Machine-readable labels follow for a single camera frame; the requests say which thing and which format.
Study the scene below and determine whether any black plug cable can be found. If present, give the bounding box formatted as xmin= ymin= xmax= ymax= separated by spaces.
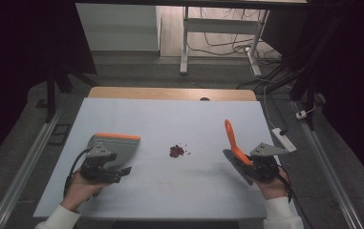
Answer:
xmin=267 ymin=92 xmax=290 ymax=136

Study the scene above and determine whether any tangle of floor cables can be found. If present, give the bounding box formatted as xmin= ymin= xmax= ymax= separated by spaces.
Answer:
xmin=187 ymin=8 xmax=283 ymax=66

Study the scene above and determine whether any small white adapter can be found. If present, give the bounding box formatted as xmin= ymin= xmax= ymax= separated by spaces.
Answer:
xmin=295 ymin=109 xmax=309 ymax=121

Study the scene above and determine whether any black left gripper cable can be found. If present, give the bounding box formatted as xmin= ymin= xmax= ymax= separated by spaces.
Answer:
xmin=62 ymin=147 xmax=94 ymax=198

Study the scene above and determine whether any metal floor rail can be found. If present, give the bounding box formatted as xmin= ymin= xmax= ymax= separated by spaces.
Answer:
xmin=0 ymin=107 xmax=64 ymax=229
xmin=291 ymin=100 xmax=364 ymax=229

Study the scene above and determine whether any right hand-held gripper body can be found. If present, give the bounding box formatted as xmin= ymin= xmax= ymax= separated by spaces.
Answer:
xmin=246 ymin=142 xmax=291 ymax=183

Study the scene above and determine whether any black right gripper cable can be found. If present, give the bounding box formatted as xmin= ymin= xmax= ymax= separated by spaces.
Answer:
xmin=276 ymin=164 xmax=294 ymax=204

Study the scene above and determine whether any black floor plate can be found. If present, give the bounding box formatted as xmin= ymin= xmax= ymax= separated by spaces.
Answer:
xmin=47 ymin=123 xmax=73 ymax=147

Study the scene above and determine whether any person's right hand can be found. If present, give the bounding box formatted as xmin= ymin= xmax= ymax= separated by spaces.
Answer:
xmin=254 ymin=167 xmax=291 ymax=201

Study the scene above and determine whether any white power strip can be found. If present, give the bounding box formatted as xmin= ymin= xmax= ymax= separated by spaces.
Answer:
xmin=271 ymin=127 xmax=298 ymax=154

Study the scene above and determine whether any white desk frame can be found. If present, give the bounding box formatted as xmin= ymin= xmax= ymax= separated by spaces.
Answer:
xmin=179 ymin=6 xmax=271 ymax=77

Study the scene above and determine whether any pile of red beans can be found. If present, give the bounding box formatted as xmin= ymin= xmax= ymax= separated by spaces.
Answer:
xmin=168 ymin=142 xmax=192 ymax=159

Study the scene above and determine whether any orange-handled brush with dark bristles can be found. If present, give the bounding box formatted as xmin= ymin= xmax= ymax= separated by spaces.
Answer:
xmin=222 ymin=118 xmax=255 ymax=187

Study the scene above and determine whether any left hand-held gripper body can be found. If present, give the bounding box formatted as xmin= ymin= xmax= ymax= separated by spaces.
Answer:
xmin=79 ymin=142 xmax=120 ymax=184

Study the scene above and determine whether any black curtain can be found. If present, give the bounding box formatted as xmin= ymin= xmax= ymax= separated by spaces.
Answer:
xmin=0 ymin=0 xmax=98 ymax=176
xmin=306 ymin=0 xmax=364 ymax=187

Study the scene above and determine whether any black stand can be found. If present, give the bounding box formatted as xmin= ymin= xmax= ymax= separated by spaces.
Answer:
xmin=255 ymin=12 xmax=331 ymax=132
xmin=35 ymin=61 xmax=100 ymax=124

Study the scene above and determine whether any person's left hand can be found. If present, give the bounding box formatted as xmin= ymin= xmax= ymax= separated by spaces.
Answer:
xmin=60 ymin=171 xmax=108 ymax=213

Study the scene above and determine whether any white table cover sheet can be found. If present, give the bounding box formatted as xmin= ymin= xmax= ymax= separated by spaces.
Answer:
xmin=32 ymin=96 xmax=300 ymax=221

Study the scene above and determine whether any white cabinet panel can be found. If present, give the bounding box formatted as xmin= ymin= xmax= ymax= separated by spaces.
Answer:
xmin=75 ymin=3 xmax=162 ymax=52

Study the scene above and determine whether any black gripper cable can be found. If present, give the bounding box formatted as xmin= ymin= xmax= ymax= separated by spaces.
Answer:
xmin=276 ymin=164 xmax=294 ymax=204
xmin=62 ymin=147 xmax=94 ymax=198

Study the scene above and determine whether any grey dustpan with orange edge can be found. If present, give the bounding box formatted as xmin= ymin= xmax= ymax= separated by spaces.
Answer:
xmin=88 ymin=133 xmax=141 ymax=172

